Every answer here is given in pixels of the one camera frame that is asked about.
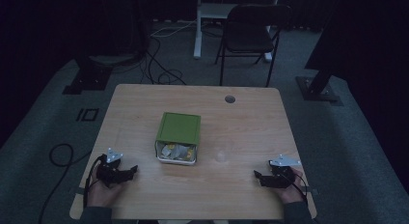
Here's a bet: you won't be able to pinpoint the black looped floor cable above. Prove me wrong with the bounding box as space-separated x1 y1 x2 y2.
38 142 94 224

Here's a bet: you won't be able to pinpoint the white desk frame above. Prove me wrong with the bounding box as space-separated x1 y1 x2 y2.
193 0 282 63

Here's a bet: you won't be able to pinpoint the black tangled floor cables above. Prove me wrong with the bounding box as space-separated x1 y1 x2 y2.
140 33 188 87

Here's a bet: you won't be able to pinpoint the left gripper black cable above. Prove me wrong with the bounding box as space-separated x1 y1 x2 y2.
82 154 108 210

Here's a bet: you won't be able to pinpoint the green box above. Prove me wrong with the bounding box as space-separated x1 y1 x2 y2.
154 111 203 167

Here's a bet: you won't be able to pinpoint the black slanted stand base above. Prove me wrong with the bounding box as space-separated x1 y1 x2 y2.
294 69 344 106

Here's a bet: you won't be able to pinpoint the black floor tape marking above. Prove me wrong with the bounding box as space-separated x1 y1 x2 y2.
75 107 100 123

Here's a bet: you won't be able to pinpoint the white floor cable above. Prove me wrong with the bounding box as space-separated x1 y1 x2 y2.
150 18 198 39

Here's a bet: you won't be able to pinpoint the person's right hand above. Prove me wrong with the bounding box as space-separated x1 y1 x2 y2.
275 167 305 205

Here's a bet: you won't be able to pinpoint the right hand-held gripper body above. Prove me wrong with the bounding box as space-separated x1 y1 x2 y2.
260 154 302 189

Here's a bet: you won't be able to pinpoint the black stand with flat base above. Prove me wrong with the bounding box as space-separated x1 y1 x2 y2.
62 51 143 97

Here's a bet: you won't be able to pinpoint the pile of small packets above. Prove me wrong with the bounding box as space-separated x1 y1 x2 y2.
159 142 196 161

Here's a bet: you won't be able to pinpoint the black folding chair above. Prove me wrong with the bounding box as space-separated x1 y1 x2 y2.
214 4 293 89

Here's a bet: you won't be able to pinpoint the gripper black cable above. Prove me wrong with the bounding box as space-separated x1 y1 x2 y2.
279 171 311 207
82 154 108 210

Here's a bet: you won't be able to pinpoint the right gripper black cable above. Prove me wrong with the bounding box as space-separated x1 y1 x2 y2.
279 171 311 207

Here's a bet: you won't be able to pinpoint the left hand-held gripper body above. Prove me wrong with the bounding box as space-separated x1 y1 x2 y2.
95 148 129 188

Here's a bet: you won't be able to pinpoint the clear plastic cup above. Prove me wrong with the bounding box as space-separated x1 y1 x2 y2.
213 137 233 164

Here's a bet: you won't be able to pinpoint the person's left hand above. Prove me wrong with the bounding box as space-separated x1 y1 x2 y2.
86 176 125 209

